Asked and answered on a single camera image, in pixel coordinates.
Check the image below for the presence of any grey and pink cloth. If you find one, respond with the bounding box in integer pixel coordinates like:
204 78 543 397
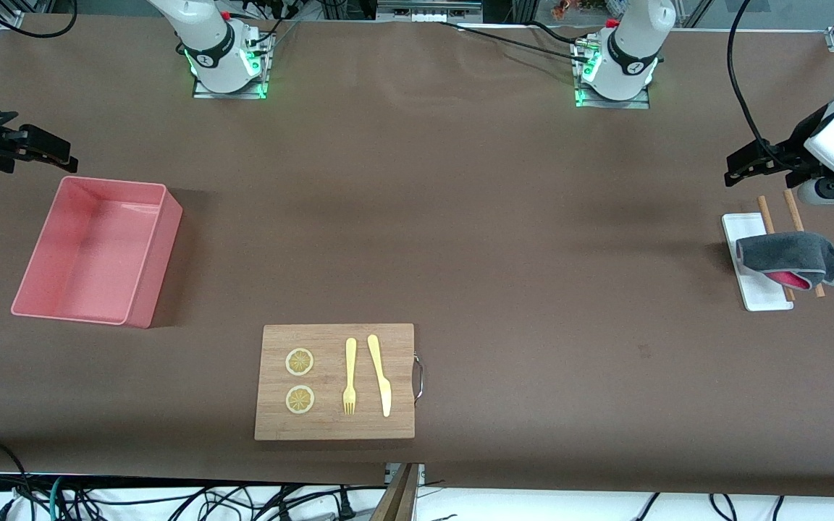
736 230 834 292

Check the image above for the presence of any wooden rack rod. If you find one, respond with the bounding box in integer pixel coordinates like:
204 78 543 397
783 190 826 299
757 195 798 302

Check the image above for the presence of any white rack base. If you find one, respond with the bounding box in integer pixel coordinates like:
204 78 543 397
721 212 794 313

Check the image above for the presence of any pink plastic bin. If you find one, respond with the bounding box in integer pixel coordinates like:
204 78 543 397
11 176 184 329

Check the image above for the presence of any orange background object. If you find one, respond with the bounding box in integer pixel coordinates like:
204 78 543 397
551 0 610 21

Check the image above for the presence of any brown table cover sheet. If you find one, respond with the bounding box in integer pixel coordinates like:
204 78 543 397
0 14 834 500

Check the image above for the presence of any dried lemon slice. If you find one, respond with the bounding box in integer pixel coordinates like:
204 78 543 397
285 386 315 415
285 348 315 377

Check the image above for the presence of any grey metal box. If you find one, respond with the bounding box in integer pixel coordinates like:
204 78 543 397
376 0 484 22

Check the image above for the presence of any yellow plastic fork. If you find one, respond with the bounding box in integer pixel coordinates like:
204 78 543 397
342 337 358 416

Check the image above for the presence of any wooden cutting board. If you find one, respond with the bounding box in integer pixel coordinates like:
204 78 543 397
254 323 416 441

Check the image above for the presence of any yellow plastic knife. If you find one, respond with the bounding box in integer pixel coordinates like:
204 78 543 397
367 334 392 418

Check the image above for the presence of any brown wooden plank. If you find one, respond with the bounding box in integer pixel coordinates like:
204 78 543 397
370 463 421 521

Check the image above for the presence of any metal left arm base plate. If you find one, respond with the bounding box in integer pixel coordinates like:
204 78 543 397
575 40 652 110

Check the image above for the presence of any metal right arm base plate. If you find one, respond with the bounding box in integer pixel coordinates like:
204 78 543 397
193 29 271 100

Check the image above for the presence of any black base power cable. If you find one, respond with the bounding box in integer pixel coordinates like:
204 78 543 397
435 20 599 64

